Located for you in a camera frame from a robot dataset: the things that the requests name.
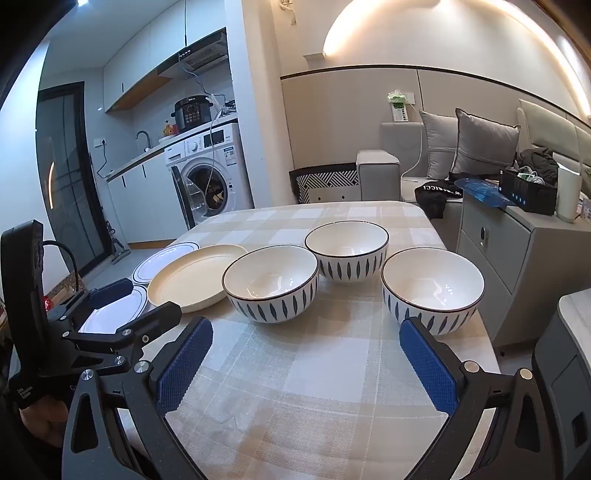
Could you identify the dark grey furniture unit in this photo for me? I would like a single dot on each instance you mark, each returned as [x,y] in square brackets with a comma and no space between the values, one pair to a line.
[568,392]

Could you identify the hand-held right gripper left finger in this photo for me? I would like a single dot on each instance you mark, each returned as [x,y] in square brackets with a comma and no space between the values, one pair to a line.
[184,364]

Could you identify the black range hood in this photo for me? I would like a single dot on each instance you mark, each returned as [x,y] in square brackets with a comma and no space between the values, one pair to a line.
[198,55]

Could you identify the black jacket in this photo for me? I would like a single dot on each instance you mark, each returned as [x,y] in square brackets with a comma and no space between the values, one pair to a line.
[538,161]

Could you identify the yellow red toy figure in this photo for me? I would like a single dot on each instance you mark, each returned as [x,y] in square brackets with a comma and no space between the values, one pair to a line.
[168,129]

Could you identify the black cardboard box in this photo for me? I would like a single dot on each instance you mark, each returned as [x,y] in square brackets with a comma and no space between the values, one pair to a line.
[528,194]

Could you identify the cream ribbed plate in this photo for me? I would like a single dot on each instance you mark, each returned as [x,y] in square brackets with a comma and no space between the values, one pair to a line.
[198,277]

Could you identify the white rimmed plate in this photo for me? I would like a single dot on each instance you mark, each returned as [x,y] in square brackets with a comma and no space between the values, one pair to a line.
[161,263]
[111,318]

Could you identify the grey sofa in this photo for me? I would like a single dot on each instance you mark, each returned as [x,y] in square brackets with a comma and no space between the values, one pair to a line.
[378,175]

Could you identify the white bowl with leaf pattern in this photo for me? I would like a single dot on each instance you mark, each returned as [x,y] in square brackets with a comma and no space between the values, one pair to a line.
[270,284]
[431,290]
[346,251]

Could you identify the grey floor mop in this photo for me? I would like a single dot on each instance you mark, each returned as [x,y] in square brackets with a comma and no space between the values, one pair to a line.
[115,244]

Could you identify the white wall outlet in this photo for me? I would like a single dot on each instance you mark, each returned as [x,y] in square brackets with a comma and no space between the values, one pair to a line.
[99,142]

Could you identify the black white patterned chair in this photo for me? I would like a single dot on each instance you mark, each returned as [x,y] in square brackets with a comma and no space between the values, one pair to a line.
[323,182]

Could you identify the blue plastic bag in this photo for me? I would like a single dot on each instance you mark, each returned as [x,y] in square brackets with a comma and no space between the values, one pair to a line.
[480,189]

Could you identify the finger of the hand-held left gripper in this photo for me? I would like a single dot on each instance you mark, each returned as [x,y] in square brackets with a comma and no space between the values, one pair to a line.
[157,316]
[111,290]

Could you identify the white base cabinets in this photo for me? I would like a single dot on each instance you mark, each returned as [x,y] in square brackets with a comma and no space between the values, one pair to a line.
[138,203]

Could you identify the white green wipes pack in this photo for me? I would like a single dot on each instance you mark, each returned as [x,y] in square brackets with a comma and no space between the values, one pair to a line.
[399,108]

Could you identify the kitchen faucet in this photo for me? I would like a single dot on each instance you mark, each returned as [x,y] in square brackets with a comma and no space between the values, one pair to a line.
[144,138]

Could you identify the brown patterned cardboard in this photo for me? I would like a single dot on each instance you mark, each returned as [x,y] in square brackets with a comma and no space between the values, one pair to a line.
[69,286]

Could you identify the black garment with white print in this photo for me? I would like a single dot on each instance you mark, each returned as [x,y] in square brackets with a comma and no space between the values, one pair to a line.
[434,196]

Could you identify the black pressure cooker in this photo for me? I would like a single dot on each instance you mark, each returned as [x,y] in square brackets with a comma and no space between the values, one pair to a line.
[191,113]

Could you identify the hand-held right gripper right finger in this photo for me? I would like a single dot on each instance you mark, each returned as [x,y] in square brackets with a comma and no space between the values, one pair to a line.
[427,364]

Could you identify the white washing machine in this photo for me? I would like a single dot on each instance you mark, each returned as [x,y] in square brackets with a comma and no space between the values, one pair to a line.
[217,157]

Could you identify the white cylindrical container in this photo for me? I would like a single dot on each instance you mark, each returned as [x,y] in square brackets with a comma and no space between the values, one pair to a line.
[568,194]

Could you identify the grey pillow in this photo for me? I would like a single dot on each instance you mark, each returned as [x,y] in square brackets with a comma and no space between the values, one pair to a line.
[438,143]
[485,143]

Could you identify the dark glass door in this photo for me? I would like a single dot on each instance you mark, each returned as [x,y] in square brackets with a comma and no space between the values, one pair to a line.
[69,184]

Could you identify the grey side cabinet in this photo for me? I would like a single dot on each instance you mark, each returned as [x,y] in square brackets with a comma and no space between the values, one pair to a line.
[498,249]

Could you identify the white wall cabinets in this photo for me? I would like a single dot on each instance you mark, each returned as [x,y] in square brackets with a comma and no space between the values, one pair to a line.
[134,69]

